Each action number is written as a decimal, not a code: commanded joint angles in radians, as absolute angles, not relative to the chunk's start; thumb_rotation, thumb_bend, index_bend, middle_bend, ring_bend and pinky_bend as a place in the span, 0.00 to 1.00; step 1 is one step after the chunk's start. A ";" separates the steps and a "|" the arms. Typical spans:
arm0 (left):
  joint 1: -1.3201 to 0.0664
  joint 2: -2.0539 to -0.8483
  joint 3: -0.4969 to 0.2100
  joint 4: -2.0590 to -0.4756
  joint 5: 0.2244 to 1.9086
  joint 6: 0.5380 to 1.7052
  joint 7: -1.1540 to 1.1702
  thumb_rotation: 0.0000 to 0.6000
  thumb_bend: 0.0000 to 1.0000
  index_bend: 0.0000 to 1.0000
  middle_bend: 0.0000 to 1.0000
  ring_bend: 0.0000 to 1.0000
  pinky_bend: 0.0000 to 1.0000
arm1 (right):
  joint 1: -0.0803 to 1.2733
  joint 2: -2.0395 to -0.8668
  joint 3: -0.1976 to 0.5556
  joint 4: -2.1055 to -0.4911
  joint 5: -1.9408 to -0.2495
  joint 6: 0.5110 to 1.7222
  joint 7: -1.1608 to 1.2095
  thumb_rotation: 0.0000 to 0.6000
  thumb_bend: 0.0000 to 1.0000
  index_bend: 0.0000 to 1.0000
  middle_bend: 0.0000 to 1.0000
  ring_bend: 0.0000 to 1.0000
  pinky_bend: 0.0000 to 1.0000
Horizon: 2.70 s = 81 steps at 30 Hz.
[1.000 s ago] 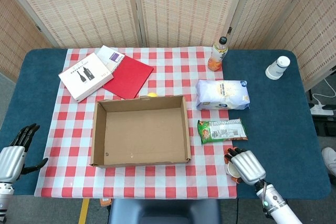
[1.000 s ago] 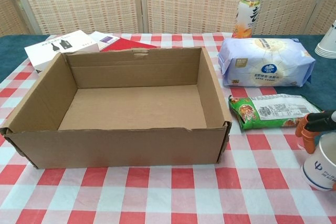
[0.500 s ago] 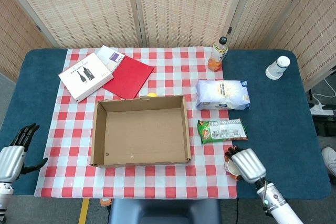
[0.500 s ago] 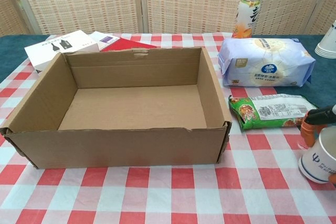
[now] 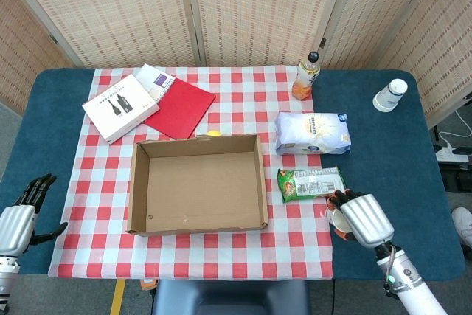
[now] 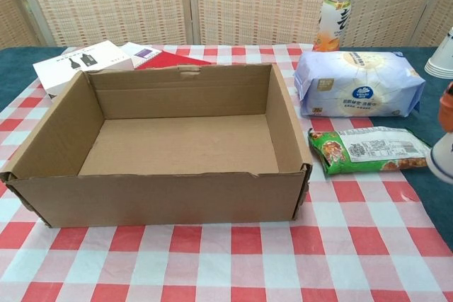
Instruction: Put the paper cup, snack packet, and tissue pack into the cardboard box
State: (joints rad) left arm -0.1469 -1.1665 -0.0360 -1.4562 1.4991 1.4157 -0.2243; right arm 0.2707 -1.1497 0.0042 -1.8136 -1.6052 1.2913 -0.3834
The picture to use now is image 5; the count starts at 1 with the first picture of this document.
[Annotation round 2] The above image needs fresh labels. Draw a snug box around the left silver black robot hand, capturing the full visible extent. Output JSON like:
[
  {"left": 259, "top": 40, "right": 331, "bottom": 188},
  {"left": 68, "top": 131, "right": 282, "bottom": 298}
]
[{"left": 0, "top": 173, "right": 69, "bottom": 257}]

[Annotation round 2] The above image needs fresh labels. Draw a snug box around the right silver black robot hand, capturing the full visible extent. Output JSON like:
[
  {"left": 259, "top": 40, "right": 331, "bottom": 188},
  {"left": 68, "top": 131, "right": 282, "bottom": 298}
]
[{"left": 326, "top": 188, "right": 395, "bottom": 249}]

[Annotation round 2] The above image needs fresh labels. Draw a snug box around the small white paper cup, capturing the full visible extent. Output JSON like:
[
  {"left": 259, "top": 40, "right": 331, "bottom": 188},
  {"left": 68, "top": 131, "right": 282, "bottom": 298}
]
[{"left": 324, "top": 206, "right": 351, "bottom": 233}]

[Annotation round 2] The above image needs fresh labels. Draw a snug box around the green snack bag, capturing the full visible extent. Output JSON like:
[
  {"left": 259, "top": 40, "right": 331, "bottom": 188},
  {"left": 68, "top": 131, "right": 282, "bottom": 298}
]
[{"left": 277, "top": 166, "right": 347, "bottom": 204}]

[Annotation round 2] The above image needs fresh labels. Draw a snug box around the white blue tissue pack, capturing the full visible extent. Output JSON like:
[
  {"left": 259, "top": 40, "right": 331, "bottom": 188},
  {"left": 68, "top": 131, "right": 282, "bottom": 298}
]
[{"left": 274, "top": 111, "right": 353, "bottom": 156}]

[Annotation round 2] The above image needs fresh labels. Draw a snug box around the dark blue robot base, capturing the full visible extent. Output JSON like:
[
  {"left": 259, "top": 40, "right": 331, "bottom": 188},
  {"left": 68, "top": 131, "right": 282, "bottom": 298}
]
[{"left": 151, "top": 278, "right": 310, "bottom": 315}]

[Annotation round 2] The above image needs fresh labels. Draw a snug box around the red white checkered tablecloth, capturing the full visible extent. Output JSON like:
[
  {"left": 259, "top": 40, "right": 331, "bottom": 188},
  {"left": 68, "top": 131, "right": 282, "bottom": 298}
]
[{"left": 47, "top": 65, "right": 335, "bottom": 280}]

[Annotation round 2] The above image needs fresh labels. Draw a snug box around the white product box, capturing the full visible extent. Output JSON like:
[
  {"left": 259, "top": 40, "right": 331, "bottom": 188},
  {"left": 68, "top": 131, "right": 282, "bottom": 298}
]
[{"left": 81, "top": 73, "right": 161, "bottom": 145}]

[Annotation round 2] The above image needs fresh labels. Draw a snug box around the open brown cardboard box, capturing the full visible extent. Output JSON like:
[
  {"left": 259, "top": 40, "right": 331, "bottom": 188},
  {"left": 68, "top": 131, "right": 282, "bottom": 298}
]
[{"left": 126, "top": 133, "right": 269, "bottom": 238}]

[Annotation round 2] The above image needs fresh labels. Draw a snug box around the teal table cover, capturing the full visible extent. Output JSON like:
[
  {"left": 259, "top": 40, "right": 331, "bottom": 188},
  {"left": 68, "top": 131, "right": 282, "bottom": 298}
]
[{"left": 0, "top": 67, "right": 466, "bottom": 281}]

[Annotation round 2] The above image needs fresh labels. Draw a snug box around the white shoe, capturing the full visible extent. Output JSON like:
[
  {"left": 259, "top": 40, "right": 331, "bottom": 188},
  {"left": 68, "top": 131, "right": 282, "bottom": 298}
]
[{"left": 451, "top": 207, "right": 472, "bottom": 249}]

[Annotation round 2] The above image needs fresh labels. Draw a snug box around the white power strip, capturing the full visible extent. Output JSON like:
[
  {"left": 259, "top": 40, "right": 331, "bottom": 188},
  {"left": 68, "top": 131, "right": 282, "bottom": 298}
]
[{"left": 436, "top": 147, "right": 470, "bottom": 163}]

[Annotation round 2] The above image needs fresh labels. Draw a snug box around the yellow floor tape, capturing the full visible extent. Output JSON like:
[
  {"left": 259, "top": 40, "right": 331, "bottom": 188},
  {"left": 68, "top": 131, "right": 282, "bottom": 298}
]
[{"left": 109, "top": 278, "right": 127, "bottom": 315}]

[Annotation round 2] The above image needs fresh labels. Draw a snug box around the stack of white paper cups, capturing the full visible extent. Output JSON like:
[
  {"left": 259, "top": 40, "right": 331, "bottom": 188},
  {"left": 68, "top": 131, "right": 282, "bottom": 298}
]
[{"left": 372, "top": 78, "right": 409, "bottom": 113}]

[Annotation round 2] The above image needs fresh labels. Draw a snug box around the orange tea bottle black cap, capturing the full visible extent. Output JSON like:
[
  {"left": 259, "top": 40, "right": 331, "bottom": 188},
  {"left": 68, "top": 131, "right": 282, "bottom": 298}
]
[{"left": 291, "top": 50, "right": 322, "bottom": 101}]

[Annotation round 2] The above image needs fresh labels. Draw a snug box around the woven folding screen panel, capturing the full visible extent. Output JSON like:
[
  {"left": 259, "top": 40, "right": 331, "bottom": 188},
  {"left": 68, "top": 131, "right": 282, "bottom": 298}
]
[
  {"left": 184, "top": 0, "right": 350, "bottom": 69},
  {"left": 320, "top": 0, "right": 449, "bottom": 71},
  {"left": 0, "top": 0, "right": 73, "bottom": 117},
  {"left": 379, "top": 0, "right": 472, "bottom": 130},
  {"left": 0, "top": 0, "right": 204, "bottom": 69}
]

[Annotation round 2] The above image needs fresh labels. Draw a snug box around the red notebook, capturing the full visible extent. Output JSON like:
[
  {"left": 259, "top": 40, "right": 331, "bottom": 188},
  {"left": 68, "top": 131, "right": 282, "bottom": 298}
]
[{"left": 143, "top": 77, "right": 217, "bottom": 141}]

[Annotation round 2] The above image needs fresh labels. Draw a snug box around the white purple spiral notebook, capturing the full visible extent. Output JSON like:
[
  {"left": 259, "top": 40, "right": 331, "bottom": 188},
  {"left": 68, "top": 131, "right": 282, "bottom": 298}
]
[{"left": 133, "top": 63, "right": 176, "bottom": 104}]

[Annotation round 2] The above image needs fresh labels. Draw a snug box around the white power cable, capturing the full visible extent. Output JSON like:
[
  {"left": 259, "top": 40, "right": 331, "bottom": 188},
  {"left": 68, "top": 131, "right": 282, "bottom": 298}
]
[{"left": 438, "top": 110, "right": 472, "bottom": 150}]

